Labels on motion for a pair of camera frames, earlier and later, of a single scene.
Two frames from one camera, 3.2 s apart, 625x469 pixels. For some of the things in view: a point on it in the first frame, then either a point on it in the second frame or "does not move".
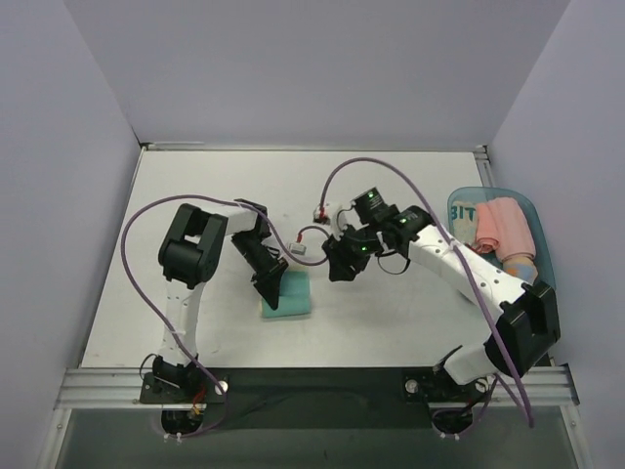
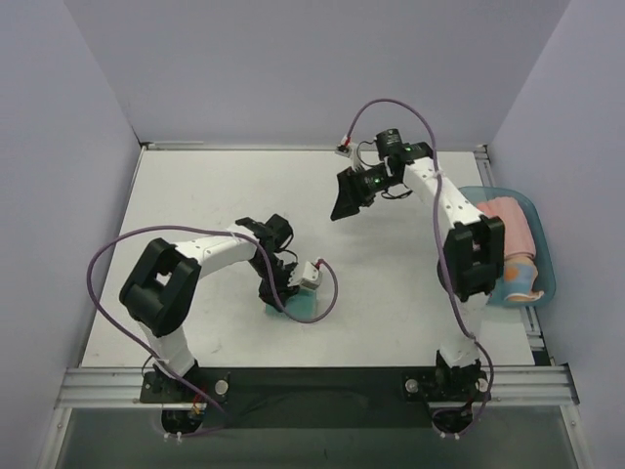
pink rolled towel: (502, 228) does not move
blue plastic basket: (479, 194) does not move
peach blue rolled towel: (522, 268) does not move
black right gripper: (339, 251) -> (352, 186)
